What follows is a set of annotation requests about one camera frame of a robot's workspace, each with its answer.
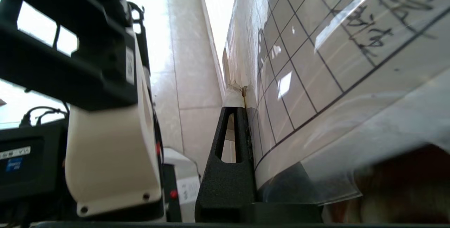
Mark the white box with red button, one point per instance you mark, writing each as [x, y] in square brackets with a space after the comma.
[182, 182]

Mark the black metal frame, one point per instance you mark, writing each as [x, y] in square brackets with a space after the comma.
[70, 69]

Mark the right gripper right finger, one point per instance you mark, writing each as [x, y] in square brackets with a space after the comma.
[288, 212]

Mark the black box with label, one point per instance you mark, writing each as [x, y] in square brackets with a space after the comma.
[31, 164]

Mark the inspection card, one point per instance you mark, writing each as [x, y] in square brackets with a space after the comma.
[316, 80]

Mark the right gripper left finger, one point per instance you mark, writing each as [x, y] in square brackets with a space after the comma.
[225, 185]

